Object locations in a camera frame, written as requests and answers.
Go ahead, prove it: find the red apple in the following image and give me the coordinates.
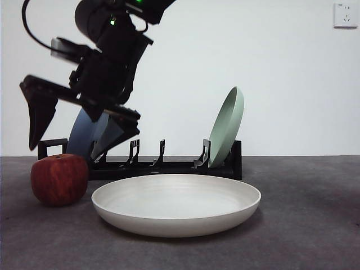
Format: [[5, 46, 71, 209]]
[[30, 154, 89, 208]]

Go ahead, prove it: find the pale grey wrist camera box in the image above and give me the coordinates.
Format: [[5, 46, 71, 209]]
[[50, 38, 74, 60]]

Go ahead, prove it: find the black plate rack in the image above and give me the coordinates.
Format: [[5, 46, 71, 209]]
[[37, 138, 242, 181]]

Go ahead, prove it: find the white wall socket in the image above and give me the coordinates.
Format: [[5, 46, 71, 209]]
[[333, 2, 358, 29]]

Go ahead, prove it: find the green plate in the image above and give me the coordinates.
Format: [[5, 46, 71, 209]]
[[208, 86, 245, 169]]

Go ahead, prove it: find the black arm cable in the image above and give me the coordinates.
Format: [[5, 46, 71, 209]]
[[21, 0, 57, 49]]

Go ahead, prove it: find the blue plate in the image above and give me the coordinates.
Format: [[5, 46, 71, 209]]
[[66, 108, 113, 169]]

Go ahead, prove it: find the cream yellow plate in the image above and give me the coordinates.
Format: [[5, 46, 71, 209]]
[[91, 173, 262, 239]]

